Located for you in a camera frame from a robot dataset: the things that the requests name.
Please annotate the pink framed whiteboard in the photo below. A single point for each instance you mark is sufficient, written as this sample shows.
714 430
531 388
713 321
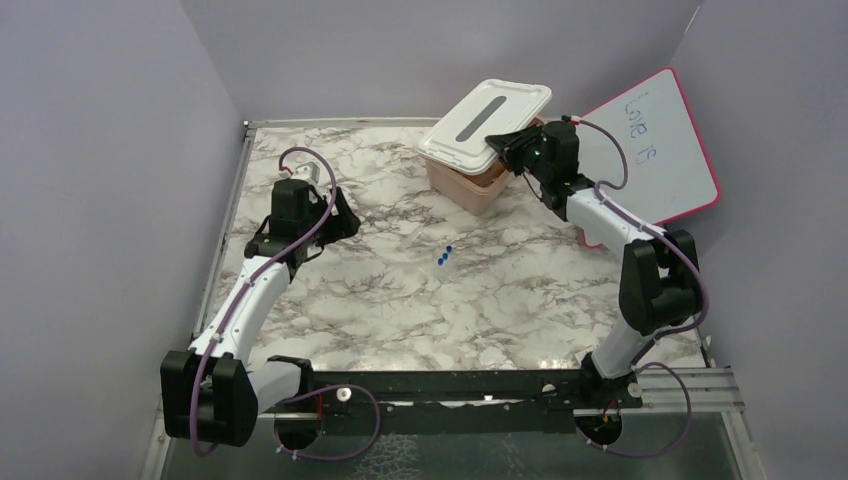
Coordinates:
647 138

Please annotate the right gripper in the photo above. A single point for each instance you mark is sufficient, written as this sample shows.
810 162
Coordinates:
506 144

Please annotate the white plastic lid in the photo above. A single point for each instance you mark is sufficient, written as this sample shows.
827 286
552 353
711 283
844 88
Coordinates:
493 107

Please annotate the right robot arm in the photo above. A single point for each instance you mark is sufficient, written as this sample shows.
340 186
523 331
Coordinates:
661 291

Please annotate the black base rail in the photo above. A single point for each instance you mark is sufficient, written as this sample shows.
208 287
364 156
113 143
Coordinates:
461 402

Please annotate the pink plastic bin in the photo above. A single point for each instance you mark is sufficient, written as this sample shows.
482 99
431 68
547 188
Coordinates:
473 193

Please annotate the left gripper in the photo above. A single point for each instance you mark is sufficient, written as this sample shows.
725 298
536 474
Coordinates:
344 224

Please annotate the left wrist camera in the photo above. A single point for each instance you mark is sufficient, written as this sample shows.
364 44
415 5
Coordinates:
308 172

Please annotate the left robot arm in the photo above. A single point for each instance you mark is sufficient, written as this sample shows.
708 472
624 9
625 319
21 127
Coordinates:
208 394

